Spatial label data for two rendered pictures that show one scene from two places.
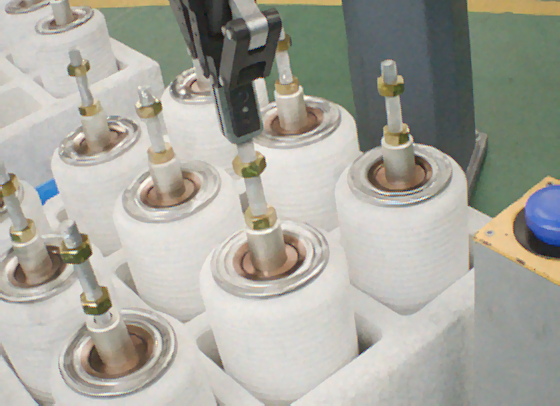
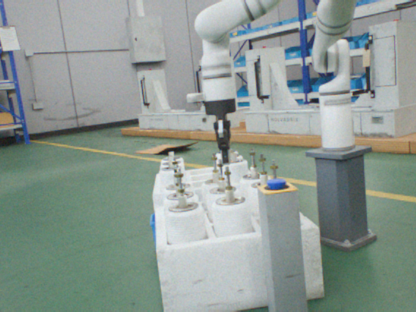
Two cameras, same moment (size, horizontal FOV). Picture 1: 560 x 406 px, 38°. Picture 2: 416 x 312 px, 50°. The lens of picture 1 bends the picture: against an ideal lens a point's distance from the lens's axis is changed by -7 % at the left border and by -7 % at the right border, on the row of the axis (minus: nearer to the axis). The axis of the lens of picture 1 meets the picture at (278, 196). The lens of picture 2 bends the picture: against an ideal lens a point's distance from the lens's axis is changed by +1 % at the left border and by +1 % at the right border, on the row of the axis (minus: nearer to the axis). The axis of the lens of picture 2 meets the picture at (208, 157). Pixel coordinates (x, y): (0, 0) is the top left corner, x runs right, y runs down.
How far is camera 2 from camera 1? 0.69 m
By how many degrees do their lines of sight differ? 35
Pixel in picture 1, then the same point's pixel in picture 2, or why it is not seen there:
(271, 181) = (251, 197)
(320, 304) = (234, 209)
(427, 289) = not seen: hidden behind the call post
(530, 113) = (406, 234)
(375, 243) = not seen: hidden behind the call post
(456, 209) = not seen: hidden behind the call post
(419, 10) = (334, 171)
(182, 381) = (192, 213)
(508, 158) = (381, 244)
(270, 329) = (220, 213)
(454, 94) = (348, 206)
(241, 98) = (224, 154)
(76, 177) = (205, 187)
